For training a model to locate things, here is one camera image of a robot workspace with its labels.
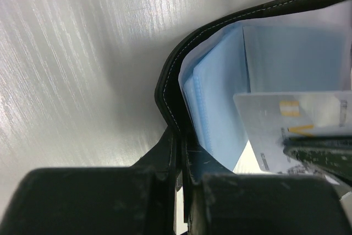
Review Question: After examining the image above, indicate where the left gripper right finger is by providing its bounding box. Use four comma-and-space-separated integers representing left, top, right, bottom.
181, 133, 351, 234

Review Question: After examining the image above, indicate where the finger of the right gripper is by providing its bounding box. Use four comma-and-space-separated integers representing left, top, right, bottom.
283, 135, 351, 183

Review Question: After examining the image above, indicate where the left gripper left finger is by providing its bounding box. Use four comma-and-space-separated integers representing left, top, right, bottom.
7, 129, 177, 234

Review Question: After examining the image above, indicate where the white credit card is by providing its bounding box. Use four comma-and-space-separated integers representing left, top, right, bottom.
233, 91, 351, 173

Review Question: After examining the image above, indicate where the black leather card holder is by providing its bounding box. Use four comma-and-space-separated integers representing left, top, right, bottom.
155, 0, 351, 172

